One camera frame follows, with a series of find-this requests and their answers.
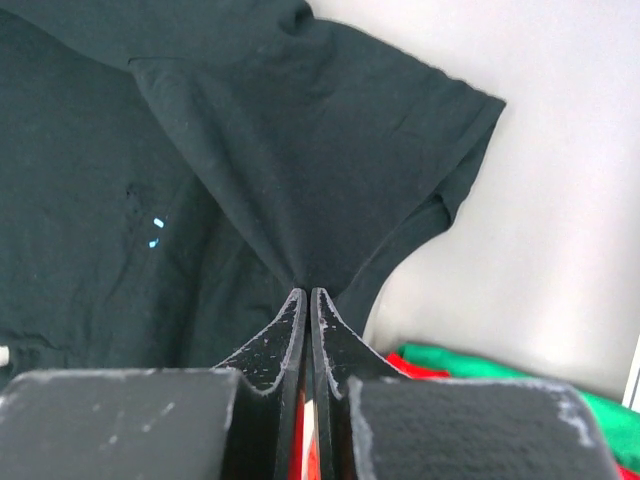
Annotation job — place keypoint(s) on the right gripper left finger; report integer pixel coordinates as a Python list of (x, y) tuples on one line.
[(241, 419)]

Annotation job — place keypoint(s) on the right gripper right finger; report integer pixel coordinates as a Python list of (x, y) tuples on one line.
[(375, 422)]

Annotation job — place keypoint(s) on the black t shirt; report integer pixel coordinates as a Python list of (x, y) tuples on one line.
[(171, 170)]

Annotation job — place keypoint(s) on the red folded t shirt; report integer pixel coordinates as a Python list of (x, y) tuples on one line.
[(619, 424)]

